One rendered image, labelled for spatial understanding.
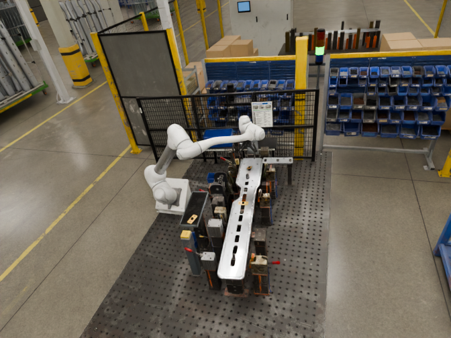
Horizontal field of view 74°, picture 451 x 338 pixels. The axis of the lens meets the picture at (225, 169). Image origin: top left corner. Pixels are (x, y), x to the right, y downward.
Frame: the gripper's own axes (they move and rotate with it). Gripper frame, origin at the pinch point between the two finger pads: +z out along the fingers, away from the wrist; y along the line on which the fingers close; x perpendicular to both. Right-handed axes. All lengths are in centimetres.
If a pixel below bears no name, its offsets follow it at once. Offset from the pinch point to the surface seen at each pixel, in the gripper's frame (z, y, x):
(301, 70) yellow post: -57, 48, 58
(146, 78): -22, -167, 172
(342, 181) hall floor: 116, 106, 106
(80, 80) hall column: 88, -550, 518
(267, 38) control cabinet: 54, -26, 639
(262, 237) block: 13, 18, -84
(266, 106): -24, 14, 55
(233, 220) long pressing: 15, -6, -66
